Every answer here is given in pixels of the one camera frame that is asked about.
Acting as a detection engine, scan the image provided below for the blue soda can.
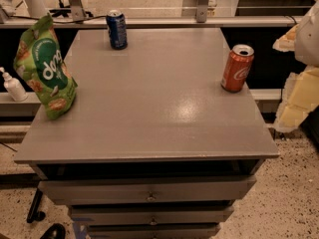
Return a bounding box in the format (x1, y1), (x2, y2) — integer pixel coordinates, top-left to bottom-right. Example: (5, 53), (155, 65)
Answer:
(106, 10), (128, 50)

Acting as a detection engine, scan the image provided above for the grey drawer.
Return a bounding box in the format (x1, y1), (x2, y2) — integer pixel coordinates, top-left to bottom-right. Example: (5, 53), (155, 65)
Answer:
(88, 223), (220, 239)
(71, 204), (233, 225)
(39, 175), (256, 205)

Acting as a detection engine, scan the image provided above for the orange coke can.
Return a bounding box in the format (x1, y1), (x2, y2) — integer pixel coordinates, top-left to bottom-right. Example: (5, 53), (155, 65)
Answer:
(221, 44), (254, 93)

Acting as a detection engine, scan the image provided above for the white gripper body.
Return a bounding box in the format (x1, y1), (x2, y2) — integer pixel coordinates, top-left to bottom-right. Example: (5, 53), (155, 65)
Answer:
(295, 1), (319, 67)

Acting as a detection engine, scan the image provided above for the green rice chip bag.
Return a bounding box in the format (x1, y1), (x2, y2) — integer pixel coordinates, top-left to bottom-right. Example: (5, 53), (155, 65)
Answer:
(14, 15), (78, 120)

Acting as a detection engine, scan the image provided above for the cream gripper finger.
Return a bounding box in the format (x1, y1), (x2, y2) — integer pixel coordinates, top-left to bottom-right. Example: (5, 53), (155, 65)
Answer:
(272, 25), (298, 52)
(273, 66), (319, 132)

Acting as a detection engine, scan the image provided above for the black caster leg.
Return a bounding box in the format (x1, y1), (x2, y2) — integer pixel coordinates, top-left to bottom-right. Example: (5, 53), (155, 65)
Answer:
(26, 189), (46, 224)

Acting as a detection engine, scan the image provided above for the white pump bottle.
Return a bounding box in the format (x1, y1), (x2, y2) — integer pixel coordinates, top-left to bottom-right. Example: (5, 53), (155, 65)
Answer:
(0, 67), (28, 102)

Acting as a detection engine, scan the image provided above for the black cable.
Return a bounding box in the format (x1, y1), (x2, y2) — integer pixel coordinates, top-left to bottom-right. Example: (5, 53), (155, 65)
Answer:
(0, 7), (108, 25)

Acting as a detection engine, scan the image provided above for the middle grey drawer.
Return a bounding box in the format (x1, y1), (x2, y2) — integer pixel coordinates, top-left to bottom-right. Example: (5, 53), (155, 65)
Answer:
(71, 204), (233, 225)

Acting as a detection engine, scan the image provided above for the bottom grey drawer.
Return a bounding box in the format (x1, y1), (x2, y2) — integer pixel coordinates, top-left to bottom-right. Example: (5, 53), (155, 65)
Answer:
(88, 223), (220, 239)

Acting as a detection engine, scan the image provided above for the grey drawer cabinet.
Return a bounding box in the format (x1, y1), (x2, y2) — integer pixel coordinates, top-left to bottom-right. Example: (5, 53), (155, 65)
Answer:
(13, 27), (280, 239)

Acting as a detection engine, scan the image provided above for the top grey drawer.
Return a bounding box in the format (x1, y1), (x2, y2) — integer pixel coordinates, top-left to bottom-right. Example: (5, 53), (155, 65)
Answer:
(39, 175), (256, 205)

